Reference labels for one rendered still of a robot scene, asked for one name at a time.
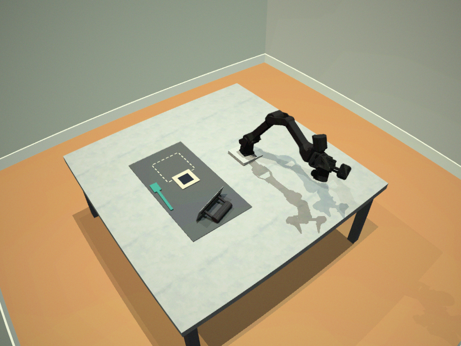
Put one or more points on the beige square tile with dark square centre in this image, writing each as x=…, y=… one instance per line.
x=185, y=179

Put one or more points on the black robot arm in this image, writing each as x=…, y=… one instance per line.
x=306, y=149

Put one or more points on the dark grey flat mat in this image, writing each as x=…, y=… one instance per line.
x=188, y=202

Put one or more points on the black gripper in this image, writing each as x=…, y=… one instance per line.
x=327, y=163

